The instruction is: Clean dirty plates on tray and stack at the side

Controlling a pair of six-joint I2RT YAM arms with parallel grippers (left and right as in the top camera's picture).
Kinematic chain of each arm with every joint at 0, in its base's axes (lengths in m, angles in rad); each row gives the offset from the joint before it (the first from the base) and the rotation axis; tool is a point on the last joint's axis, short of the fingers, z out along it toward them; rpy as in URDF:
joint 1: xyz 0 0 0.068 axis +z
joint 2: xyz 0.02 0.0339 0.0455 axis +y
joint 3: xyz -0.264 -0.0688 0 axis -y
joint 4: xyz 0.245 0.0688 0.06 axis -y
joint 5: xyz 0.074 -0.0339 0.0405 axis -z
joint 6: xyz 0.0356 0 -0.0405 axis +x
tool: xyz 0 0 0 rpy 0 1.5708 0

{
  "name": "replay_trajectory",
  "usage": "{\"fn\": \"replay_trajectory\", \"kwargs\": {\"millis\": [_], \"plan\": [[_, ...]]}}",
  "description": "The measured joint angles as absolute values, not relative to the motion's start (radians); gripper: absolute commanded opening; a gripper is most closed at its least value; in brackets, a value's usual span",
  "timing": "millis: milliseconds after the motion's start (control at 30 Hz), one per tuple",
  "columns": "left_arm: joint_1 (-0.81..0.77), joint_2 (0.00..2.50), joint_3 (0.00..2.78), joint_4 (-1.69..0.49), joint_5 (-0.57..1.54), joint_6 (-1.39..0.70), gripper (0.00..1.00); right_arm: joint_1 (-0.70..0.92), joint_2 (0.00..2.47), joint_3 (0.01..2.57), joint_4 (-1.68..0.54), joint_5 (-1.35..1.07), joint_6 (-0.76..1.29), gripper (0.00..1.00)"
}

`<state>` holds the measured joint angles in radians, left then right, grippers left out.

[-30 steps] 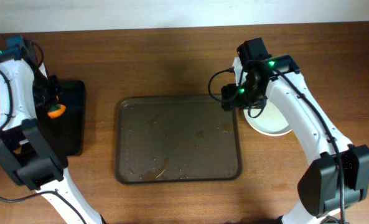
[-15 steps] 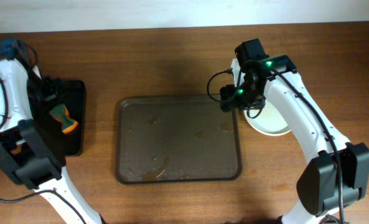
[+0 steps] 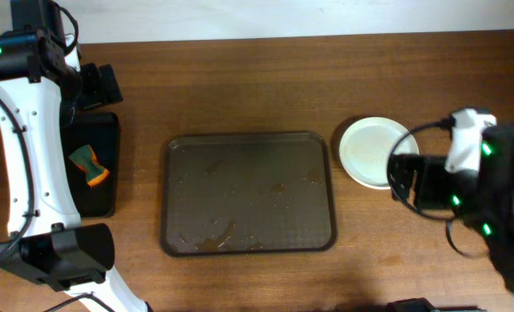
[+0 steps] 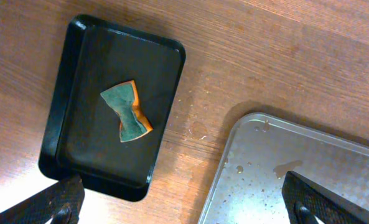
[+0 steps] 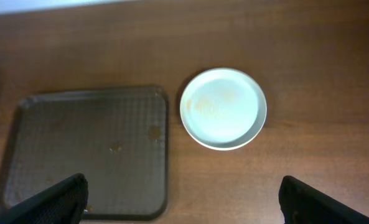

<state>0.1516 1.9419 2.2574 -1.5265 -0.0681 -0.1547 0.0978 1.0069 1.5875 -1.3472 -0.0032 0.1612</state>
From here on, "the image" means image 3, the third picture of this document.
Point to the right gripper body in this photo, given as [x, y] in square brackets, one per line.
[406, 177]

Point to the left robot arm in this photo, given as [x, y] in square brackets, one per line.
[41, 79]

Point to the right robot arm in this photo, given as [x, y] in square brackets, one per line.
[482, 199]

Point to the small black tray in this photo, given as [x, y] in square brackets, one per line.
[102, 133]

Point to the green and orange sponge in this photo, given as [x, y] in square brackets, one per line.
[84, 158]

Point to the pale green plate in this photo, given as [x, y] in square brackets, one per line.
[365, 147]

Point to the large brown serving tray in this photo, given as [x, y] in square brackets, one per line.
[248, 193]

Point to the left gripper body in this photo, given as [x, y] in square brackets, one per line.
[99, 85]

